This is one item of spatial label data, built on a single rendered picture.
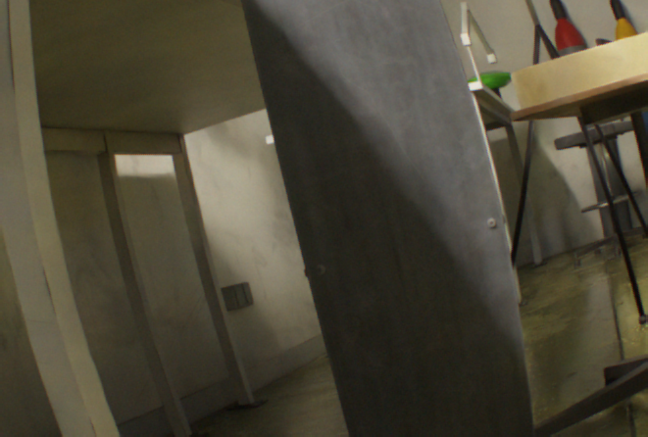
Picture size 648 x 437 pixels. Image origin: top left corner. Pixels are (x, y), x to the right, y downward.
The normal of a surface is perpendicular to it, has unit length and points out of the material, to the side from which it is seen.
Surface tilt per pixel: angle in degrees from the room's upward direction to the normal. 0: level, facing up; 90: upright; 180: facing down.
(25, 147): 90
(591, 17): 90
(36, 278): 90
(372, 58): 90
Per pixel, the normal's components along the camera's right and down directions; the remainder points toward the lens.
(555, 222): -0.29, 0.02
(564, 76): -0.65, 0.12
